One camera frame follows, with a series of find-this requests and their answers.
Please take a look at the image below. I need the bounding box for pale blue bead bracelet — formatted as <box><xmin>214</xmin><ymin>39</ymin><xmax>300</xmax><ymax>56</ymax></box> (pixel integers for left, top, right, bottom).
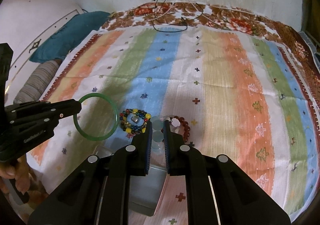
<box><xmin>150</xmin><ymin>115</ymin><xmax>166</xmax><ymax>155</ymax></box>

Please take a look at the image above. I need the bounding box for floral brown bedsheet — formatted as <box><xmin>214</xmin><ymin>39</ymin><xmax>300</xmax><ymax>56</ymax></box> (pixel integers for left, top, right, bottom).
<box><xmin>102</xmin><ymin>2</ymin><xmax>319</xmax><ymax>102</ymax></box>

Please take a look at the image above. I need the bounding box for person's left hand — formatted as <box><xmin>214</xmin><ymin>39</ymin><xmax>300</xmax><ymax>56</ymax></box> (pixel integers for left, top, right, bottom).
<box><xmin>1</xmin><ymin>155</ymin><xmax>30</xmax><ymax>194</ymax></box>

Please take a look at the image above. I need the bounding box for green jade bangle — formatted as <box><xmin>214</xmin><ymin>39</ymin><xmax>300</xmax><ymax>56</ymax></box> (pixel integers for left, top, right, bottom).
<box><xmin>73</xmin><ymin>93</ymin><xmax>119</xmax><ymax>142</ymax></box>

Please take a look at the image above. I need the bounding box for silver metal tin box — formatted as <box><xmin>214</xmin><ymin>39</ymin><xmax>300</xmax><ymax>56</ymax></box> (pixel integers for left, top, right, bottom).
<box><xmin>94</xmin><ymin>145</ymin><xmax>167</xmax><ymax>224</ymax></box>

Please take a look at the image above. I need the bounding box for striped colourful cloth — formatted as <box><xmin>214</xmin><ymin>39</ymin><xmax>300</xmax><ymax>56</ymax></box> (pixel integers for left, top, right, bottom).
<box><xmin>42</xmin><ymin>26</ymin><xmax>319</xmax><ymax>220</ymax></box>

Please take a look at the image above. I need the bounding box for teal pillow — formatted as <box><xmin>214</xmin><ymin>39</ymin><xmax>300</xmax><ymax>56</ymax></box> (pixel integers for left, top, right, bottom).
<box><xmin>29</xmin><ymin>11</ymin><xmax>110</xmax><ymax>63</ymax></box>

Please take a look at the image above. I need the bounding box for yellow and dark bead bracelet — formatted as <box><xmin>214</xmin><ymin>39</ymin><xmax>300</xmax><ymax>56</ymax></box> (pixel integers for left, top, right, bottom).
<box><xmin>119</xmin><ymin>108</ymin><xmax>152</xmax><ymax>136</ymax></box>

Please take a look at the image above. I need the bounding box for red bead bracelet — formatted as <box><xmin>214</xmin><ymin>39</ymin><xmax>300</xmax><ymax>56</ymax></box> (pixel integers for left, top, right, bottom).
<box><xmin>162</xmin><ymin>115</ymin><xmax>191</xmax><ymax>143</ymax></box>

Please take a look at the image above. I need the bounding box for striped grey bolster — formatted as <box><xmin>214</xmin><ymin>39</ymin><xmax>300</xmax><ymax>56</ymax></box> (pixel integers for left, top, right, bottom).
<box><xmin>13</xmin><ymin>59</ymin><xmax>62</xmax><ymax>104</ymax></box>

